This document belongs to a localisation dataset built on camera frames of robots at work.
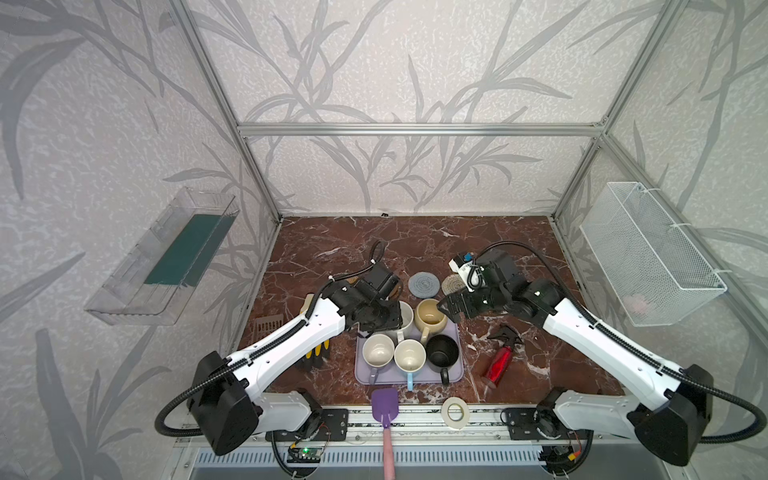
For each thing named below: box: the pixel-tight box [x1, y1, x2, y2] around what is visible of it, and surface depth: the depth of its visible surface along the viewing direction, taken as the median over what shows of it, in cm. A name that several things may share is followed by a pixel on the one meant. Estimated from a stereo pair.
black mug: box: [426, 334, 460, 386], surface depth 79 cm
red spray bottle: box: [484, 325, 524, 388], surface depth 84 cm
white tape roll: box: [441, 396, 470, 430], surface depth 77 cm
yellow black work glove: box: [295, 339, 330, 371], surface depth 85 cm
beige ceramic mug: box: [415, 298, 448, 345], surface depth 85 cm
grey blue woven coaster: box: [408, 271, 441, 299], surface depth 101 cm
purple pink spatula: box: [371, 388, 399, 480], surface depth 76 cm
